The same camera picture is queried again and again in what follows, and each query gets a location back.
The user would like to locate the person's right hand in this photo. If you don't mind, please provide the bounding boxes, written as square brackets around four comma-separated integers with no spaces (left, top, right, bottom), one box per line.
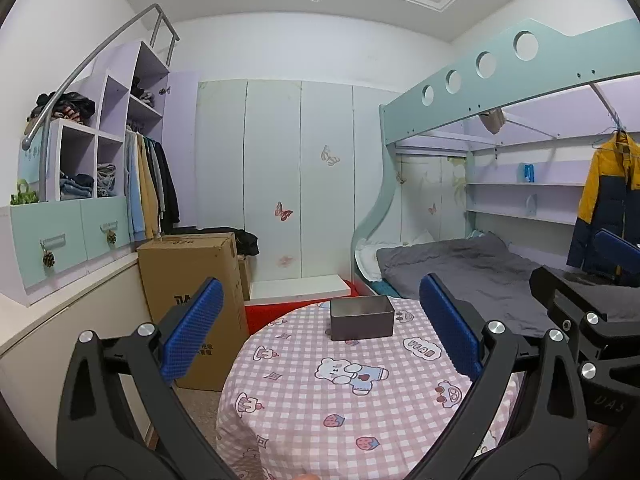
[588,422,615,458]

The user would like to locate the yellow navy jacket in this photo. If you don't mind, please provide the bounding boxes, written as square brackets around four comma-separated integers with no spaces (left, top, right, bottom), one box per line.
[566,130,639,285]

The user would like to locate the grey duvet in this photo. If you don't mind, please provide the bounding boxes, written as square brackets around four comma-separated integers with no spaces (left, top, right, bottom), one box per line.
[376,233,563,337]

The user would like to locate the large cardboard box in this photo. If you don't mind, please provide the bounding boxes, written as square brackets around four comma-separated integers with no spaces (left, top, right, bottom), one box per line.
[138,233,248,391]

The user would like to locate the red storage bench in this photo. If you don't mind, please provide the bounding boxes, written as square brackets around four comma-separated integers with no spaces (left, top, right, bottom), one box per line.
[245,280,360,335]

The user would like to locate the teal bed sheet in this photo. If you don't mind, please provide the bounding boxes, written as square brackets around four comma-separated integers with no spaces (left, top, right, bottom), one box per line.
[368,280,401,298]

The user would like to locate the grey metal tin box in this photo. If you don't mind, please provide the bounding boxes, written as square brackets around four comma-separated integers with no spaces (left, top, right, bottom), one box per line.
[330,296,395,341]

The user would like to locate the white board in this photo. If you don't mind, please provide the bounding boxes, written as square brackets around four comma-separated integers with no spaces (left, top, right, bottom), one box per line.
[245,274,350,306]

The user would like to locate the blue box on shelf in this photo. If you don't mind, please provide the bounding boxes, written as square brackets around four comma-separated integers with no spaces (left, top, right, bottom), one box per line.
[522,164,535,183]

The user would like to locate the white pillow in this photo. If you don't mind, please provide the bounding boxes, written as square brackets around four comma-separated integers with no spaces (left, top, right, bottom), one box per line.
[355,232,435,282]

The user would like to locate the pink checkered tablecloth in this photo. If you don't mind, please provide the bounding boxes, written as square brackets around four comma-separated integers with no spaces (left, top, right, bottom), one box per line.
[214,296,524,480]

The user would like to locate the hanging clothes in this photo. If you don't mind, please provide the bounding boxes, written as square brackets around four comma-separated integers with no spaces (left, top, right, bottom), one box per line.
[124,127,180,243]

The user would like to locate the beige lower cabinet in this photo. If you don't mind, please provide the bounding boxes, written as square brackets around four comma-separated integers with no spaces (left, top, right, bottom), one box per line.
[1,252,150,463]

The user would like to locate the purple shelf wardrobe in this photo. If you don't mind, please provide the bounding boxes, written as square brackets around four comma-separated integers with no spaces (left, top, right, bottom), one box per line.
[1,41,198,306]

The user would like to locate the metal stair handrail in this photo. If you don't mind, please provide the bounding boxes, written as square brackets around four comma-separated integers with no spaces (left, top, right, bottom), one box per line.
[21,3,180,202]

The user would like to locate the teal bunk bed frame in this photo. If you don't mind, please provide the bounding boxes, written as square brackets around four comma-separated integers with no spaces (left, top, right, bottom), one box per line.
[352,20,639,274]

